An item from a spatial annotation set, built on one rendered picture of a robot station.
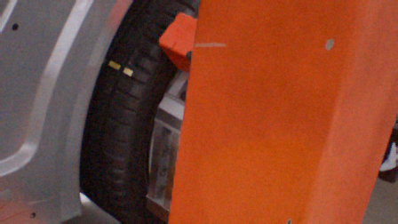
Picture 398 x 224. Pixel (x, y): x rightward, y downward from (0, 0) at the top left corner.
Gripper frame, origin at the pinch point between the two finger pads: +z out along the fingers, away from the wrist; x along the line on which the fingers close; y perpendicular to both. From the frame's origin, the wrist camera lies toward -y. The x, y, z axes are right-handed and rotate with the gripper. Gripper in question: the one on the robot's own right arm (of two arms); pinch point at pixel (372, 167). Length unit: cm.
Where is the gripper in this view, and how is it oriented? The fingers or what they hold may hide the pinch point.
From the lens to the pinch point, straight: 141.4
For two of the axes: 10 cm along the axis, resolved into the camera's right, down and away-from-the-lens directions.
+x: 8.0, 2.2, -5.5
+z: -6.0, 3.0, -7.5
